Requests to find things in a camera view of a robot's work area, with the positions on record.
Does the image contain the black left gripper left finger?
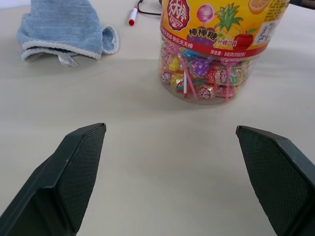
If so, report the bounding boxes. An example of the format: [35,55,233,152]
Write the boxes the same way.
[0,122,107,236]

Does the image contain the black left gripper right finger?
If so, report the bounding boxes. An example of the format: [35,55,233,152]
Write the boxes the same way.
[235,125,315,236]

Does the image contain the clear plastic lollipop jar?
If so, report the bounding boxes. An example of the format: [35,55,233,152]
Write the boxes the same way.
[157,0,291,105]

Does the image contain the blue folded towel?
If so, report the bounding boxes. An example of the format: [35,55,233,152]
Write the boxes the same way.
[16,0,119,67]

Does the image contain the red whiteboard marker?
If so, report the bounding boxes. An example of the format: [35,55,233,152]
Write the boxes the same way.
[127,3,139,27]

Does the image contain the black cable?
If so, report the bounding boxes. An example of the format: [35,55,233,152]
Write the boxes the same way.
[136,0,163,16]

